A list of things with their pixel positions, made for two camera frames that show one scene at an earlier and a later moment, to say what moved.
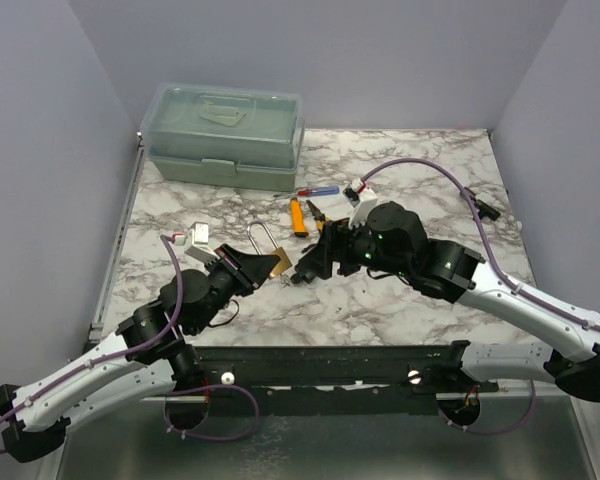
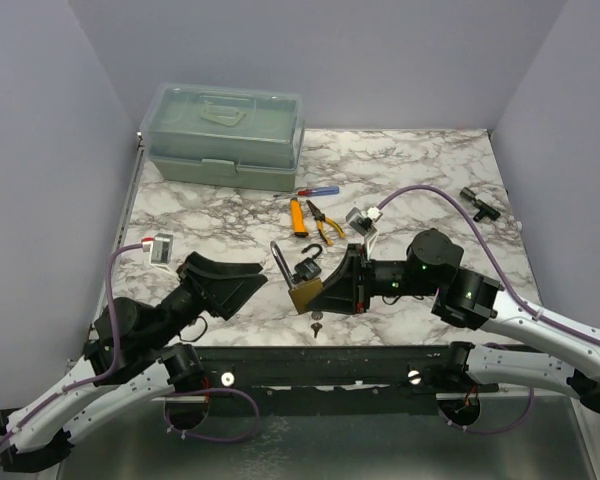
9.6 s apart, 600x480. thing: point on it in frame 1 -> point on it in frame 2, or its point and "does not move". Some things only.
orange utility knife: x=298 y=220 does not move
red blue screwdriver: x=314 y=191 does not move
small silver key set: x=284 y=280 -> x=316 y=315
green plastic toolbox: x=231 y=136 does not move
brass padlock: x=284 y=263 -> x=301 y=295
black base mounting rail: x=341 y=381 does not move
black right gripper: x=333 y=245 -> x=343 y=292
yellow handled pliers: x=317 y=215 does not move
